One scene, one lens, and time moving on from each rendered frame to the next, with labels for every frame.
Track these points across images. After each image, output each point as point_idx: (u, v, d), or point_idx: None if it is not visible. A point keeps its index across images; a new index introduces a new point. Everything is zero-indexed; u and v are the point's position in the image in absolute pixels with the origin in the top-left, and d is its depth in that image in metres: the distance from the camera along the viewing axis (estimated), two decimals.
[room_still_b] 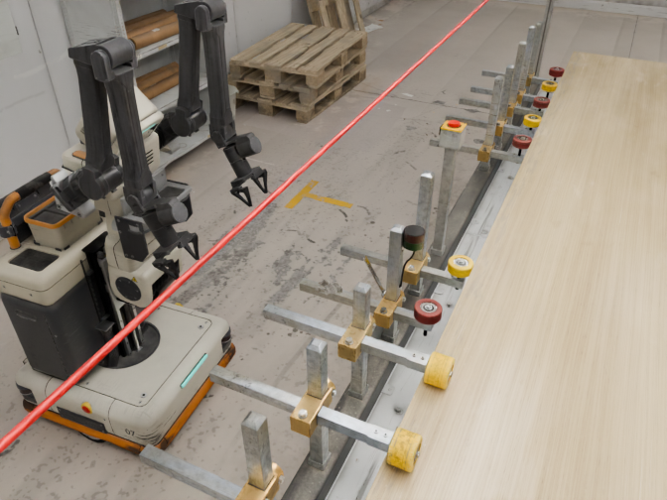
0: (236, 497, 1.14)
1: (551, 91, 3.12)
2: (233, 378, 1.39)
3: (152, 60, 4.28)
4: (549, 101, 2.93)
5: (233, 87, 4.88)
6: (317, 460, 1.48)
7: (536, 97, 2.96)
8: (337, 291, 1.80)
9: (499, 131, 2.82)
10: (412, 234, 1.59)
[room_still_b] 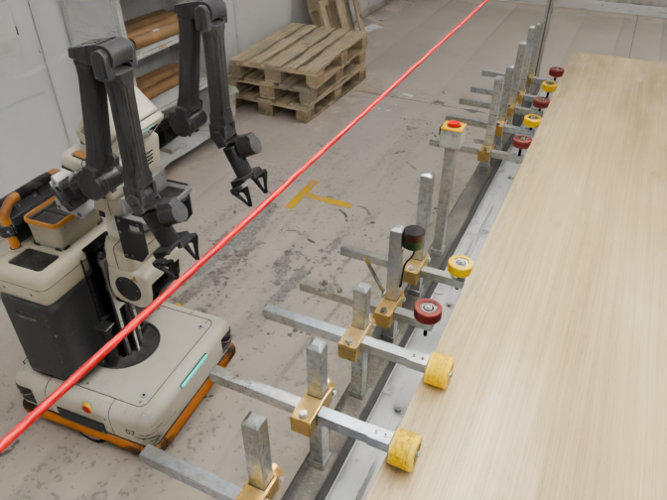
0: (236, 497, 1.14)
1: (551, 91, 3.12)
2: (233, 378, 1.39)
3: (152, 60, 4.28)
4: (549, 101, 2.93)
5: (233, 87, 4.88)
6: (317, 460, 1.48)
7: (536, 97, 2.96)
8: (337, 291, 1.80)
9: (499, 131, 2.82)
10: (412, 234, 1.59)
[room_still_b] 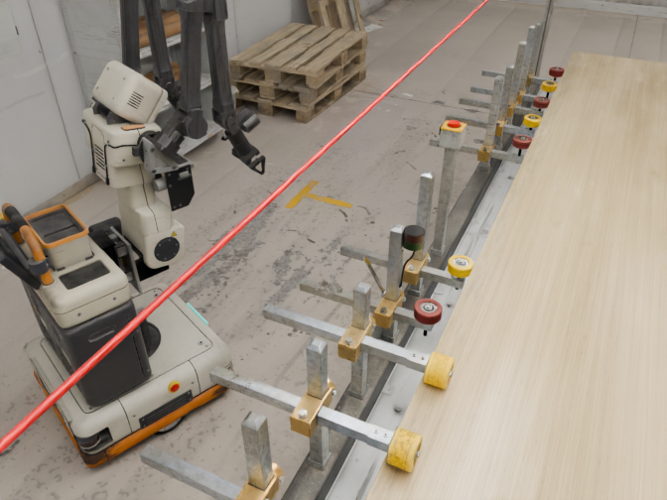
0: (236, 497, 1.14)
1: (551, 91, 3.12)
2: (233, 378, 1.39)
3: (152, 60, 4.28)
4: (549, 101, 2.93)
5: (233, 87, 4.88)
6: (317, 460, 1.48)
7: (536, 97, 2.96)
8: (337, 291, 1.80)
9: (499, 131, 2.82)
10: (412, 234, 1.59)
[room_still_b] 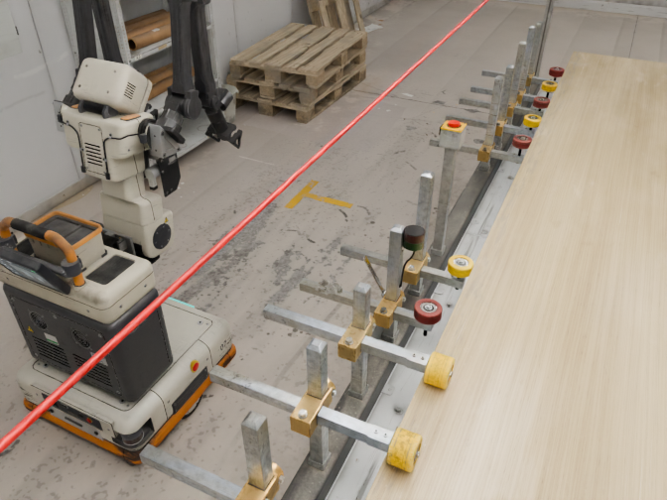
0: (236, 497, 1.14)
1: (551, 91, 3.12)
2: (233, 378, 1.39)
3: (152, 60, 4.28)
4: (549, 101, 2.93)
5: (233, 87, 4.88)
6: (317, 460, 1.48)
7: (536, 97, 2.96)
8: (337, 291, 1.80)
9: (499, 131, 2.82)
10: (412, 234, 1.59)
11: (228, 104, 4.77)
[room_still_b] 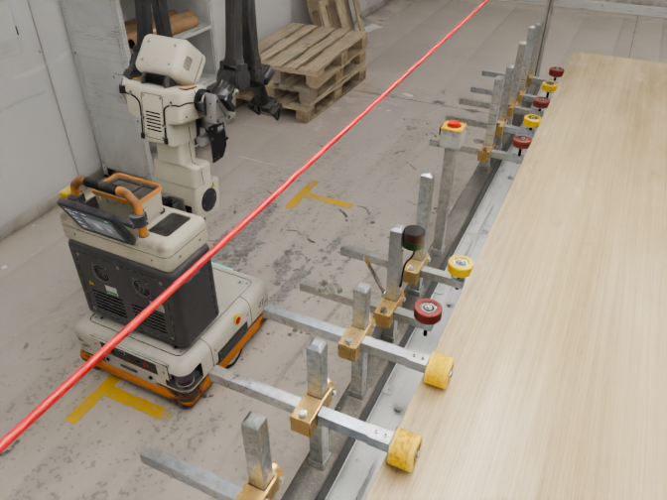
0: (236, 497, 1.14)
1: (551, 91, 3.12)
2: (233, 378, 1.39)
3: None
4: (549, 101, 2.93)
5: (233, 87, 4.88)
6: (317, 460, 1.48)
7: (536, 97, 2.96)
8: (337, 291, 1.80)
9: (499, 131, 2.82)
10: (412, 234, 1.59)
11: None
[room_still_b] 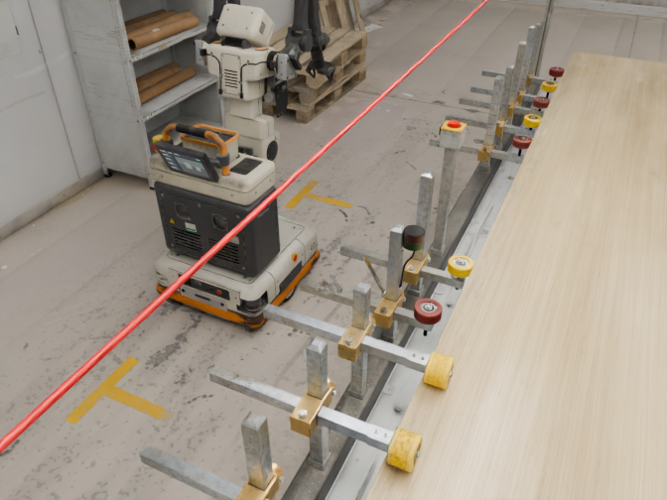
0: (236, 497, 1.14)
1: (551, 91, 3.12)
2: (233, 378, 1.39)
3: (152, 60, 4.28)
4: (549, 101, 2.93)
5: None
6: (317, 460, 1.48)
7: (536, 97, 2.96)
8: (337, 291, 1.80)
9: (499, 131, 2.82)
10: (412, 234, 1.59)
11: (228, 104, 4.77)
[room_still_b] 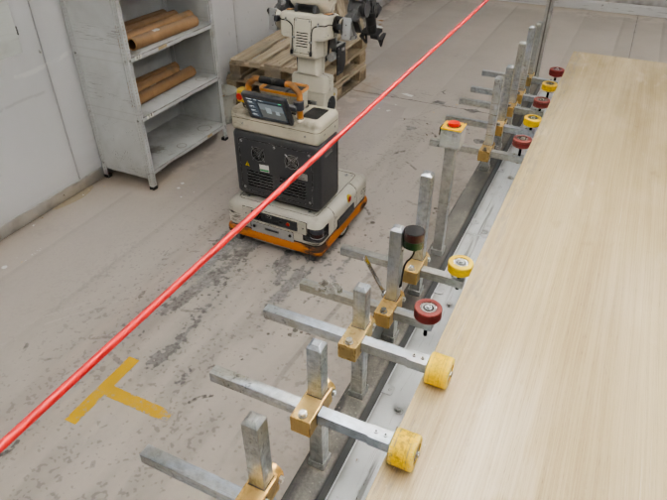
0: (236, 497, 1.14)
1: (551, 91, 3.12)
2: (233, 378, 1.39)
3: (152, 60, 4.28)
4: (549, 101, 2.93)
5: (233, 87, 4.88)
6: (317, 460, 1.48)
7: (536, 97, 2.96)
8: (337, 291, 1.80)
9: (499, 131, 2.82)
10: (412, 234, 1.59)
11: (228, 104, 4.77)
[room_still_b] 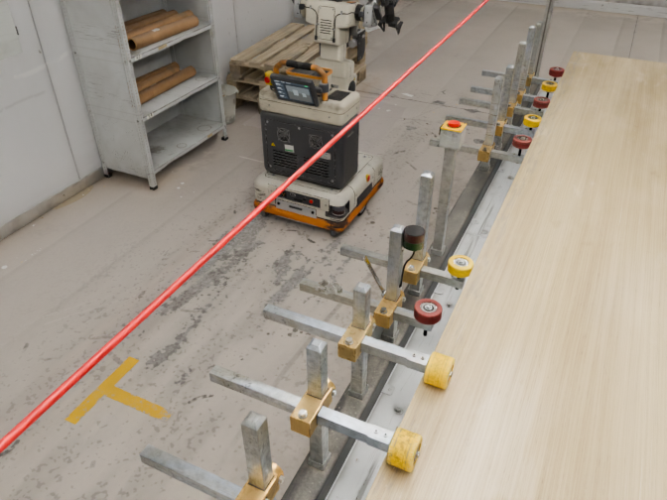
0: (236, 497, 1.14)
1: (551, 91, 3.12)
2: (233, 378, 1.39)
3: (152, 60, 4.28)
4: (549, 101, 2.93)
5: (233, 87, 4.88)
6: (317, 460, 1.48)
7: (536, 97, 2.96)
8: (337, 291, 1.80)
9: (499, 131, 2.82)
10: (412, 234, 1.59)
11: (228, 104, 4.77)
